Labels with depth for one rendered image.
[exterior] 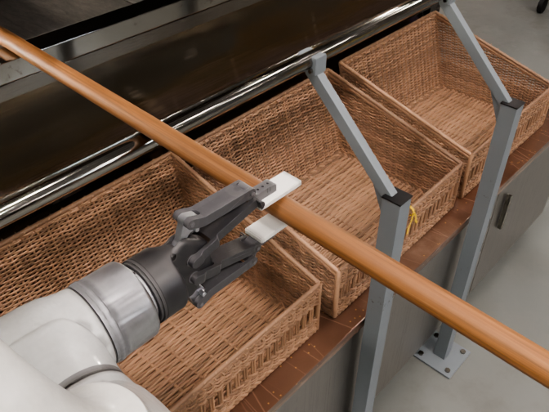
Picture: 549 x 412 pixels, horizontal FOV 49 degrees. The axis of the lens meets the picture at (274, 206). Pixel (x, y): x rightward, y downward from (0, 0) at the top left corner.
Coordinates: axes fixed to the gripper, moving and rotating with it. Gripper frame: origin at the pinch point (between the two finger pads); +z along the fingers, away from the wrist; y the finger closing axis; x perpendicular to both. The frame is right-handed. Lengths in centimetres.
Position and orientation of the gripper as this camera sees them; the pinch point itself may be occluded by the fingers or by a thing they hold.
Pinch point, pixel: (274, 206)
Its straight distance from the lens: 73.6
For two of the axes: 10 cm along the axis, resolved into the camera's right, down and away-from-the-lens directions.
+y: 0.0, 7.8, 6.3
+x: 7.2, 4.4, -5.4
